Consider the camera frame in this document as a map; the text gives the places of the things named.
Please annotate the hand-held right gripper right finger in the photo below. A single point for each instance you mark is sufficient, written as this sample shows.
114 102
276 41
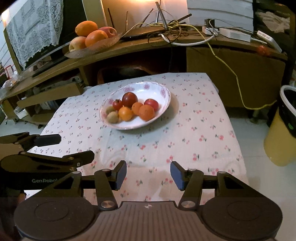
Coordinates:
177 176

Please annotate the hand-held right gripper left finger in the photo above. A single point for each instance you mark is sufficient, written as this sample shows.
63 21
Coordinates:
121 174

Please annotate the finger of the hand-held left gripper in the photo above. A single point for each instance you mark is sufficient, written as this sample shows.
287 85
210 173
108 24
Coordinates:
46 161
48 140

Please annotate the green brown kiwi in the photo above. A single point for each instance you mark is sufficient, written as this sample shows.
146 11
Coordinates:
112 117
110 109

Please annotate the small orange mandarin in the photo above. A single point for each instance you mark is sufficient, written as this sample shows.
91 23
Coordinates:
125 113
137 107
146 112

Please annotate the small round red tomato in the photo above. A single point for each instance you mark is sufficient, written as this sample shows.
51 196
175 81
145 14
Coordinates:
117 104

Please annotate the large dark red tomato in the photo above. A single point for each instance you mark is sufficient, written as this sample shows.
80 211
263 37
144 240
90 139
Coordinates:
130 99

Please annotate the oval red tomato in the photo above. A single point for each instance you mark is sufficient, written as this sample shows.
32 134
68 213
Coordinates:
152 103

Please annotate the white floral plate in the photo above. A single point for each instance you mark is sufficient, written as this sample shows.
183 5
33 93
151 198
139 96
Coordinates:
153 89

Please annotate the cherry print tablecloth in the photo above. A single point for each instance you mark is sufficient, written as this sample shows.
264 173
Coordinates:
185 143

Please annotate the wooden pull-out shelf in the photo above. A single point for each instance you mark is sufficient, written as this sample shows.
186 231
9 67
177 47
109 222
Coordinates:
50 95

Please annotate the red framed card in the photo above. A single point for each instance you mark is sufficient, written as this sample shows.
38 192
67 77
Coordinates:
10 73

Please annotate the glass fruit dish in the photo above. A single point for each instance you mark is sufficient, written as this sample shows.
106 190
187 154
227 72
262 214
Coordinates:
92 49

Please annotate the pale yellow apple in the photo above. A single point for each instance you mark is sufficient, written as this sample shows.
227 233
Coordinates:
77 43

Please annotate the yellow trash bin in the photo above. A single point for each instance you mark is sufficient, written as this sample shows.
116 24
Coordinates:
277 143

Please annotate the white lace cloth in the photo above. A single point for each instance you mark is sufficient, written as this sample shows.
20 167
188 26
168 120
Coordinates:
34 30

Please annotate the large orange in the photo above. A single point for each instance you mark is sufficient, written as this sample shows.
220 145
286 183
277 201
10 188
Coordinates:
96 38
86 27

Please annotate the wooden television cabinet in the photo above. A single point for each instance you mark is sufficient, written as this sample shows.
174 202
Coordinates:
231 69

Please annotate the pink peach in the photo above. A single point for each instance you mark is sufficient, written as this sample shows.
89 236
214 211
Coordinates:
109 31

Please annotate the curved television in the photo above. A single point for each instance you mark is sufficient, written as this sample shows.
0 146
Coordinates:
71 14

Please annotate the black router with antennas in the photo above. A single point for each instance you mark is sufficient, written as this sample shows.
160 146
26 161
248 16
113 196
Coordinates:
138 34

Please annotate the red round object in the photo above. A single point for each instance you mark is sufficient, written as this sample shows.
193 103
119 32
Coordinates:
263 49

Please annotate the white power strip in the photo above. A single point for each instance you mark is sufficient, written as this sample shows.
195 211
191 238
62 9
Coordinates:
233 33

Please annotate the black plug adapter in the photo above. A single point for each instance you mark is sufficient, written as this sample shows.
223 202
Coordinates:
210 23

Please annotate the white flat box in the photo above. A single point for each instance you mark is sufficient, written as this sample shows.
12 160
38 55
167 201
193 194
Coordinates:
269 40

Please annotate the crumpled white cloth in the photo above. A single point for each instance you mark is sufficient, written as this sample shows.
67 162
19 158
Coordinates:
274 22

